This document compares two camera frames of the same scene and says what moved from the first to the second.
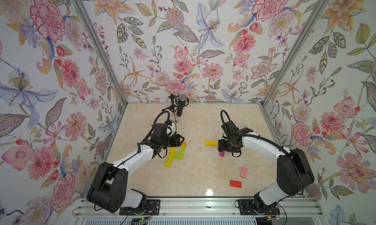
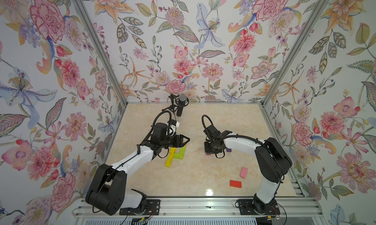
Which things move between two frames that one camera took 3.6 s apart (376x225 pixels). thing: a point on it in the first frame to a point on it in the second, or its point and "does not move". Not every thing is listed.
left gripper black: x=176 y=140 does not move
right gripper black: x=221 y=146 to x=207 y=150
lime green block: x=182 y=149 does not move
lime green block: x=178 y=156 does not move
